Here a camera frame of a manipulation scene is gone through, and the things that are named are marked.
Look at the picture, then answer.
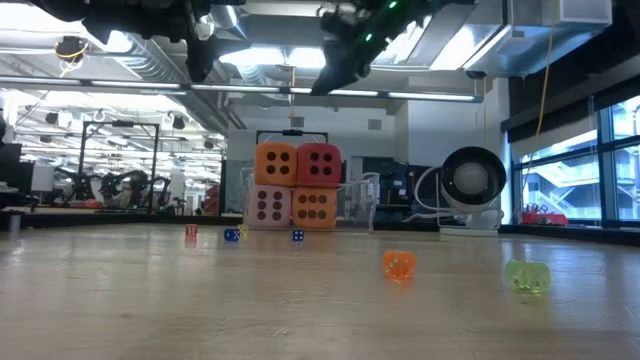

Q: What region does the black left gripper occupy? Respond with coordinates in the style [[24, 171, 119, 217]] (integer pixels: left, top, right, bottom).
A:
[[79, 0, 247, 84]]

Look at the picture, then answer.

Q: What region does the red object on windowsill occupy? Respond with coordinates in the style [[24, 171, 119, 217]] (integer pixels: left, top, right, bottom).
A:
[[521, 211, 569, 227]]

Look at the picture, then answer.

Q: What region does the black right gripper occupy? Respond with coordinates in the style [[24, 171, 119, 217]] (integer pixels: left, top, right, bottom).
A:
[[309, 0, 451, 97]]

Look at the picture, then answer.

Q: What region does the clear plastic bin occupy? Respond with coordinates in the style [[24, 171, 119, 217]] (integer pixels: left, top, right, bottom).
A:
[[239, 167, 380, 234]]

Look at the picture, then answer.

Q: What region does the white round desk fan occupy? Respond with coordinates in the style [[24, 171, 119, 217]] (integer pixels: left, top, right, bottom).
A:
[[403, 145, 508, 237]]

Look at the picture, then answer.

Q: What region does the black ceiling cord reel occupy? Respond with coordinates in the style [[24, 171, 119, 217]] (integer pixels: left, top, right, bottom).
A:
[[53, 35, 90, 77]]

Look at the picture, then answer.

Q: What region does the long ceiling strip light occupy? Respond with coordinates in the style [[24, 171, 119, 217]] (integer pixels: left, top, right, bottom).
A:
[[0, 74, 484, 104]]

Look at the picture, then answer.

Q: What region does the black equipment cabinet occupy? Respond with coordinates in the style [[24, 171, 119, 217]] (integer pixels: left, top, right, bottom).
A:
[[362, 156, 442, 222]]

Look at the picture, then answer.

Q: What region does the light pink foam die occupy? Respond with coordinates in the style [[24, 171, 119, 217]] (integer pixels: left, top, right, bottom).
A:
[[244, 184, 293, 230]]

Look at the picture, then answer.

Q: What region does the yellow hanging cable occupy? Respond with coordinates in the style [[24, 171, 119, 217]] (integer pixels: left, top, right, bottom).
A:
[[535, 0, 557, 137]]

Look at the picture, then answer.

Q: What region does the black background monitor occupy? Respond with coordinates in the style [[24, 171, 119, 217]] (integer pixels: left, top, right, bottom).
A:
[[0, 143, 24, 195]]

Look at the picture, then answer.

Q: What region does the small green translucent die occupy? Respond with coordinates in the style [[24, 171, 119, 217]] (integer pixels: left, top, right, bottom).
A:
[[504, 258, 552, 294]]

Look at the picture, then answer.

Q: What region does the dark window frame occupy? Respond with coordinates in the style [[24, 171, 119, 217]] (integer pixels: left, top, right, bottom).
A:
[[509, 97, 640, 229]]

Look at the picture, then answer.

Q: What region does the orange foam die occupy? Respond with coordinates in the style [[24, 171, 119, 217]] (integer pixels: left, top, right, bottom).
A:
[[291, 186, 338, 231], [253, 142, 299, 188]]

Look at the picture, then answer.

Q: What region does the small orange translucent die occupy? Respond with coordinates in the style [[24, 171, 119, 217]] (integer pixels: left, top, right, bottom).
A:
[[382, 249, 417, 280]]

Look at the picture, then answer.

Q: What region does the red foam die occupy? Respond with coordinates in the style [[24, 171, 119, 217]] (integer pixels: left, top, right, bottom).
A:
[[296, 142, 344, 189]]

